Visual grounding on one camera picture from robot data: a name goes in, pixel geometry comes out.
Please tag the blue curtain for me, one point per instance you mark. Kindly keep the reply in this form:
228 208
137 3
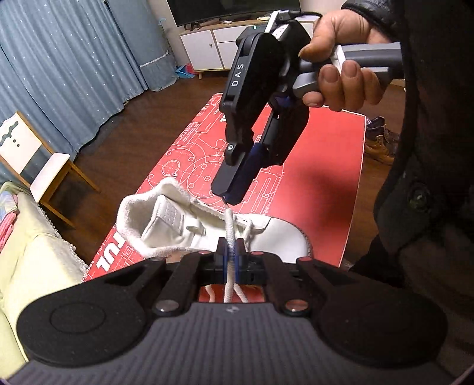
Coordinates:
55 74

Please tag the black television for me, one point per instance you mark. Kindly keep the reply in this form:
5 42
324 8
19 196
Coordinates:
229 9

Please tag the person's right forearm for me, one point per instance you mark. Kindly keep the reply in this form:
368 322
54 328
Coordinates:
374 9

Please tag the blue covered standing air conditioner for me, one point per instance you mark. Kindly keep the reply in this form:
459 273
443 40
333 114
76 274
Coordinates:
140 37

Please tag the white platform shoe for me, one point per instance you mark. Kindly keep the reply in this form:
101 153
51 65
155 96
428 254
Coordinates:
274 233

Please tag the white television cabinet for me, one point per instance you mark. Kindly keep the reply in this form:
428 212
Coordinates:
200 48

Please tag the person's black coat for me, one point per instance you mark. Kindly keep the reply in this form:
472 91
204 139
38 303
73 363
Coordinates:
437 148

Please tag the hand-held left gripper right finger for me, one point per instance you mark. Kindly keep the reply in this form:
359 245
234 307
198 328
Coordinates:
239 259

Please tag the red printed cardboard sheet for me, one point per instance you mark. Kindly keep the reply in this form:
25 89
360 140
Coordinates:
326 185

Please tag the green covered sofa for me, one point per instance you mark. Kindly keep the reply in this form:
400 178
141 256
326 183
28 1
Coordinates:
33 259

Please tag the pastel folded blanket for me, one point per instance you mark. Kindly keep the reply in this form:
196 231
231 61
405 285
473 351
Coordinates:
6 198

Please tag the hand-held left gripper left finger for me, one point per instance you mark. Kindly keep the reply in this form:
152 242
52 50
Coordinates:
222 259

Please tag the white wooden chair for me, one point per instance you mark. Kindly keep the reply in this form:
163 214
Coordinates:
22 140

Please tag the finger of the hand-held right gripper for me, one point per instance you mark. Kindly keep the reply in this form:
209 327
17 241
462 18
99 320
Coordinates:
285 137
229 177

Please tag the pink folded cloth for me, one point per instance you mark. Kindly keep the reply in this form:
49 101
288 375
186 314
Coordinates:
7 229

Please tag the white shoelace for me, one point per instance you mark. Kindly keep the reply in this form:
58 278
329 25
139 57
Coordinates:
229 225

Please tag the person's right hand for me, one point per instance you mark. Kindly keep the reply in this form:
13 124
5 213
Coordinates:
333 29

